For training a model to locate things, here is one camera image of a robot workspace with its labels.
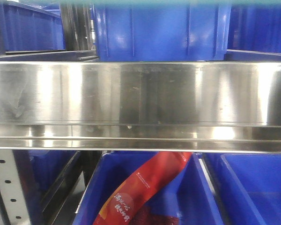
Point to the light blue plastic bin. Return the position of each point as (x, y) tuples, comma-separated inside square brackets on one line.
[(176, 2)]

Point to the dark blue bin upper middle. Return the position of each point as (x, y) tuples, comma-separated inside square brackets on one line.
[(161, 33)]

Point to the dark blue bin with bag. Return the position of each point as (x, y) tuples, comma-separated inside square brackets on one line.
[(187, 200)]

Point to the dark blue bin lower right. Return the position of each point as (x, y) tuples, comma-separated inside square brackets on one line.
[(249, 186)]

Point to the dark blue bin upper right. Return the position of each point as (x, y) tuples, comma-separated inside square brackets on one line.
[(255, 28)]

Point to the dark blue bin upper left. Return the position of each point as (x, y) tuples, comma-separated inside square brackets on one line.
[(27, 28)]

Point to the red snack bag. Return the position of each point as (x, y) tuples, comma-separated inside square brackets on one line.
[(125, 202)]

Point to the perforated grey shelf upright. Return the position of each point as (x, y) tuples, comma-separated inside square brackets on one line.
[(11, 190)]

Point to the stainless steel shelf rail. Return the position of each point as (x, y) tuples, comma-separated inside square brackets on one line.
[(216, 106)]

